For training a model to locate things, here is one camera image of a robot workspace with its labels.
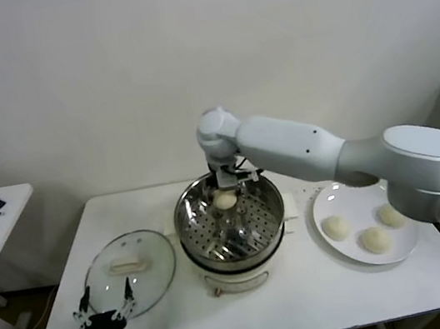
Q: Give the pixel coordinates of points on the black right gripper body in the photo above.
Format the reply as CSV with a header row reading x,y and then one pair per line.
x,y
227,179

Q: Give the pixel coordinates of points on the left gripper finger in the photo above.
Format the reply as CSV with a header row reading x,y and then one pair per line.
x,y
128,291
84,299

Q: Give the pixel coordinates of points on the white steamed baozi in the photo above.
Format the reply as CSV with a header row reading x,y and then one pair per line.
x,y
390,215
336,228
375,239
224,200

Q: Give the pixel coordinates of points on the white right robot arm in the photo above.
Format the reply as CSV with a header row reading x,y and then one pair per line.
x,y
414,165

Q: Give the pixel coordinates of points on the stainless steel steamer basket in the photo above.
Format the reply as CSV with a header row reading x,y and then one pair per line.
x,y
270,211

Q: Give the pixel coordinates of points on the white side table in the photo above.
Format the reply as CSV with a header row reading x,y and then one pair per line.
x,y
3,234

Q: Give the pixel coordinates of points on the white round plate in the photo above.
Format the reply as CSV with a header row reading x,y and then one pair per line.
x,y
328,207

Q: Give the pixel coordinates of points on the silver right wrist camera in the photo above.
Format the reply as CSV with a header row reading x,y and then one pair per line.
x,y
247,176

